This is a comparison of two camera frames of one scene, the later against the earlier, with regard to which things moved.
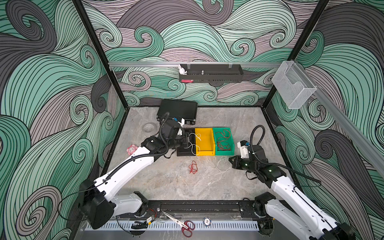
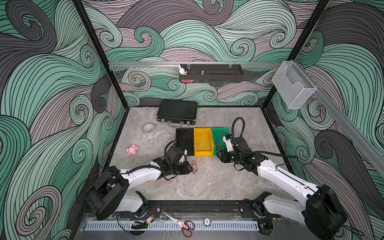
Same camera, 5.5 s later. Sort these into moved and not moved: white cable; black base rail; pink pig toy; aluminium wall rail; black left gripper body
Moved: white cable; black left gripper body
Not moved: pink pig toy; black base rail; aluminium wall rail
